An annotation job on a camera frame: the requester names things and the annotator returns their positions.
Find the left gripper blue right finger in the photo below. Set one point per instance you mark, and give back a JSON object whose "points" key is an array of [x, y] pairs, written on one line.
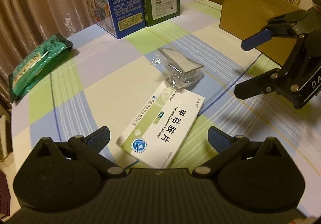
{"points": [[218, 139]]}

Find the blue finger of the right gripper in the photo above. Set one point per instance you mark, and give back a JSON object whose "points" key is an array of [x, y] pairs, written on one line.
{"points": [[256, 40]]}

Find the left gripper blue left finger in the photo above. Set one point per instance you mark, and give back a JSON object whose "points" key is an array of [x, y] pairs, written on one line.
{"points": [[99, 139]]}

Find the brown cardboard box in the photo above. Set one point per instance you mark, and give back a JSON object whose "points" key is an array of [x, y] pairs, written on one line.
{"points": [[243, 18]]}

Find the white tablet medicine box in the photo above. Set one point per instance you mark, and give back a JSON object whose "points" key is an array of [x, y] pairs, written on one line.
{"points": [[156, 134]]}

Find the checkered tablecloth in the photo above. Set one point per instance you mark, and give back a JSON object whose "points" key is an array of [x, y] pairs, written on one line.
{"points": [[106, 81]]}

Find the clear plastic packet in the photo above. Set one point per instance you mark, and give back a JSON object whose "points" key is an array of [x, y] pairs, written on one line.
{"points": [[179, 71]]}

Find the green tea packet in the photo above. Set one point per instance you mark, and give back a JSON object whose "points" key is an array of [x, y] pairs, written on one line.
{"points": [[39, 63]]}

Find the beige curtain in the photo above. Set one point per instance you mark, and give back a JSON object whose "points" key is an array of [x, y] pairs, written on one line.
{"points": [[27, 23]]}

